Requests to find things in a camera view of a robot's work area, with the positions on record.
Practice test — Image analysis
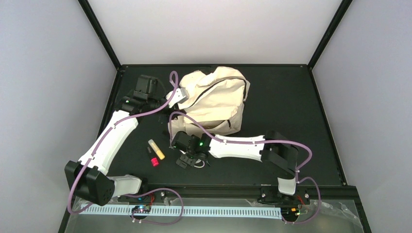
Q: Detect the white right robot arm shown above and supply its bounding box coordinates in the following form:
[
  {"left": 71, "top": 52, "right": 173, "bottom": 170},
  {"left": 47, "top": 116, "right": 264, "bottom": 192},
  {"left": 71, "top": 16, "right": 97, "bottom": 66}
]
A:
[{"left": 171, "top": 131, "right": 298, "bottom": 203}]

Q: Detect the light blue slotted cable duct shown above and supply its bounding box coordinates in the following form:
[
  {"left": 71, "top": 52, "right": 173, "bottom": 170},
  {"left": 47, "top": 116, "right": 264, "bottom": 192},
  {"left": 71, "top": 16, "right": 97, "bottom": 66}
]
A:
[{"left": 81, "top": 204, "right": 282, "bottom": 219}]

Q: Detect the pink and black highlighter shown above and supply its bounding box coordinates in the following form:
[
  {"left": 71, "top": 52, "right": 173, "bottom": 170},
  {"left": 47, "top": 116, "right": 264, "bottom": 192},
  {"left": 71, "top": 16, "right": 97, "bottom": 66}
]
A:
[{"left": 146, "top": 147, "right": 159, "bottom": 167}]

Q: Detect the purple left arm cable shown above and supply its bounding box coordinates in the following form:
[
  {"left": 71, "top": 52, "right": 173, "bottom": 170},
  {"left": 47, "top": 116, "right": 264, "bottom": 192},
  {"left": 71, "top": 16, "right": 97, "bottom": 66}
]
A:
[{"left": 67, "top": 70, "right": 184, "bottom": 226}]

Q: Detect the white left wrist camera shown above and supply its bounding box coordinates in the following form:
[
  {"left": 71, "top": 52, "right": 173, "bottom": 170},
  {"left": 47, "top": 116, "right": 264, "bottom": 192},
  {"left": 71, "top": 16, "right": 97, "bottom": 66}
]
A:
[{"left": 166, "top": 87, "right": 189, "bottom": 108}]

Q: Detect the yellow highlighter pen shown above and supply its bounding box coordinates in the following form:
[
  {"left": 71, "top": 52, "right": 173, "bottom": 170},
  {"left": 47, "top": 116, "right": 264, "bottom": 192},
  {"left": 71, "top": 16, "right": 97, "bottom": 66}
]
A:
[{"left": 148, "top": 139, "right": 165, "bottom": 160}]

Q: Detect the white charger with cable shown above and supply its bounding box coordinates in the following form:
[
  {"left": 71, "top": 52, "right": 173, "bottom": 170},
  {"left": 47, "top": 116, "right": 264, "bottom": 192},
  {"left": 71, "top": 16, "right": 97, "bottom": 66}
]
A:
[{"left": 193, "top": 160, "right": 205, "bottom": 168}]

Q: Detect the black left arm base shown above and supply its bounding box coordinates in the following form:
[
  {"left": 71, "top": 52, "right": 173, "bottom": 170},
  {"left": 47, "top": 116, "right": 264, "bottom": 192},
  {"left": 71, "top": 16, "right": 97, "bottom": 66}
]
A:
[{"left": 116, "top": 184, "right": 165, "bottom": 205}]

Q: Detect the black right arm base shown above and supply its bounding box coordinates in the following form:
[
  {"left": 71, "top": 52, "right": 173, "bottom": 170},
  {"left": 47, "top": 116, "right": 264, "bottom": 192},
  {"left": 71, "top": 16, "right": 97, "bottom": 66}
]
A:
[{"left": 257, "top": 186, "right": 310, "bottom": 207}]

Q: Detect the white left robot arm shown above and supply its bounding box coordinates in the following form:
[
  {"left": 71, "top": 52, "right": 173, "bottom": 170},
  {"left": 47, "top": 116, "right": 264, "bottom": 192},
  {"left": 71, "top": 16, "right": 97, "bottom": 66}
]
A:
[{"left": 65, "top": 71, "right": 183, "bottom": 207}]

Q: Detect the cream canvas backpack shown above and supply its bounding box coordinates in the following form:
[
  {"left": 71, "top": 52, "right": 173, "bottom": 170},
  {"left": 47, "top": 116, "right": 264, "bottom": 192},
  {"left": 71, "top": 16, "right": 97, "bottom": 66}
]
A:
[{"left": 168, "top": 67, "right": 250, "bottom": 137}]

